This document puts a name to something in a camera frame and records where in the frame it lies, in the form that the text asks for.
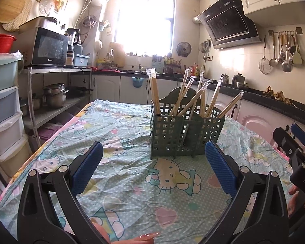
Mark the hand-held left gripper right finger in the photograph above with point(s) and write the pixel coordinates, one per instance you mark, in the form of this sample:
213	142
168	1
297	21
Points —
219	167

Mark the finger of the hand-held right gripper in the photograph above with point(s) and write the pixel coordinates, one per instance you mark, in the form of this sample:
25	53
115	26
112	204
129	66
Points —
301	133
286	139

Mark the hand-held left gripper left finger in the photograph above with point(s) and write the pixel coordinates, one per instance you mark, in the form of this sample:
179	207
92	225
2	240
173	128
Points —
87	167

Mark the green plastic utensil basket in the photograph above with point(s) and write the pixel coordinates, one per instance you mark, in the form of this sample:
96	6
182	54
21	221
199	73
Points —
167	137

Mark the group of wooden chopsticks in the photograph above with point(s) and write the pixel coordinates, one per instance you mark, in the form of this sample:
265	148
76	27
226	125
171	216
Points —
155	94

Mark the row of hanging cooking utensils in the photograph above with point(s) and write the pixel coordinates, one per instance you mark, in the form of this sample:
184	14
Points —
286	61

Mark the person's right hand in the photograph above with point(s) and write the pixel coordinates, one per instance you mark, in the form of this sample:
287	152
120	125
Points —
293	200

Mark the person's left hand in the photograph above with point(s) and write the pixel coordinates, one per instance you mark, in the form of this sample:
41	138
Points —
142	239

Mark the pile of ginger roots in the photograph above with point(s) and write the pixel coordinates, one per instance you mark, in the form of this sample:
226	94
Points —
277	95

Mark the purple lidded storage box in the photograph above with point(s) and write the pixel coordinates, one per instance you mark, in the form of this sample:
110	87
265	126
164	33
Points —
50	133

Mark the black kitchen countertop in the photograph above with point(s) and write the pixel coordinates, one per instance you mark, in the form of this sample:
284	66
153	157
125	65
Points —
256	92

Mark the cartoon cat printed tablecloth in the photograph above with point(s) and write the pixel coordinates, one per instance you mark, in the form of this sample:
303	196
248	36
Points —
132	132

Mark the dark lidded pot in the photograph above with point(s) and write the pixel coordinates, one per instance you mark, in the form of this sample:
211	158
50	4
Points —
240	81

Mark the black frying pan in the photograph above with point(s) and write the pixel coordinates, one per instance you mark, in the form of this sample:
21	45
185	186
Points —
78	90

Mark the stacked steel pots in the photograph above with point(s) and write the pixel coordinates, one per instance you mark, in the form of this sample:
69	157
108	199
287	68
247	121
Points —
56	96

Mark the small steel pot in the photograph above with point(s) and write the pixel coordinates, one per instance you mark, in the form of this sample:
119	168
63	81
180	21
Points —
36	104

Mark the steel kettle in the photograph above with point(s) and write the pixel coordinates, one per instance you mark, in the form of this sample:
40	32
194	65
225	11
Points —
225	79

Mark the blue hanging plastic bin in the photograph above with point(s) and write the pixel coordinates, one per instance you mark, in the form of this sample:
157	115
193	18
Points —
137	82

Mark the cluster of condiment bottles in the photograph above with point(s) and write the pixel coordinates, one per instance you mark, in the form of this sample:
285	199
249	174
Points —
195	71

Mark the metal storage shelf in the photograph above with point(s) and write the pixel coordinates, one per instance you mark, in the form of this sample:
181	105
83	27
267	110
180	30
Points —
56	70

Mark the pastel plastic drawer tower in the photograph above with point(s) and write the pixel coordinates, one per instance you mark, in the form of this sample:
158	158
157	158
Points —
2	106

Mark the blue plastic dish box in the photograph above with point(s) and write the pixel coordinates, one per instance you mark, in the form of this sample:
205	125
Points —
81	61

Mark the metal dish rack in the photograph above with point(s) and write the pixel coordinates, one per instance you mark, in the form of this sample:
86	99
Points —
172	67

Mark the wooden cutting board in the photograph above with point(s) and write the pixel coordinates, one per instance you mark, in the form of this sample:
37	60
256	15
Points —
118	54

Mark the black blender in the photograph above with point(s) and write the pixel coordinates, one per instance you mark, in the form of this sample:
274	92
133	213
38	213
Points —
72	48

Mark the pale blue knife holder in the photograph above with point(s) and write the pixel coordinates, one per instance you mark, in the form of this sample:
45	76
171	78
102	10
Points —
158	63

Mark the small hanging kitchen tools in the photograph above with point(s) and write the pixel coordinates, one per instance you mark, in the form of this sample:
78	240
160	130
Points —
205	46

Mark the white hanging pot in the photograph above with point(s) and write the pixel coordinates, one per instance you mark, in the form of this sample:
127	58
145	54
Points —
99	45

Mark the black microwave oven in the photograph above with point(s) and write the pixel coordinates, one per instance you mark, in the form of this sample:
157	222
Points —
48	48

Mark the black slanted range hood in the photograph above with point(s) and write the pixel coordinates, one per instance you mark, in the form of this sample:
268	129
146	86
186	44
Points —
228	22

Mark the red plastic basin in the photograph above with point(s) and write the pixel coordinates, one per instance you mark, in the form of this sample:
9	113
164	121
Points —
1	43

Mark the kitchen window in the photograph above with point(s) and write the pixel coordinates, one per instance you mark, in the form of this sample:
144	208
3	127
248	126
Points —
144	22

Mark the round woven straw mat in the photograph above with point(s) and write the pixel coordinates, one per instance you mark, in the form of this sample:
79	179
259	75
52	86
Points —
26	12

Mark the white plastic steamer lid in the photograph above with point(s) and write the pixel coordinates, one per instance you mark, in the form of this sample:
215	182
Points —
47	5

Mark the metal utensil rail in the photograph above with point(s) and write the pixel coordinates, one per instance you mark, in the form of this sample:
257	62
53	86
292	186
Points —
284	32

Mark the white switch socket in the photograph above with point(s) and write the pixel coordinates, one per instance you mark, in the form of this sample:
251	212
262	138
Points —
208	58

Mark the small wall fan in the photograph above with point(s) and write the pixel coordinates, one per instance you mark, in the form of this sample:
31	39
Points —
184	49

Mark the white hanging wall holder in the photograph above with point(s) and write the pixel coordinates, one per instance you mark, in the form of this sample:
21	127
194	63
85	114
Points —
104	27

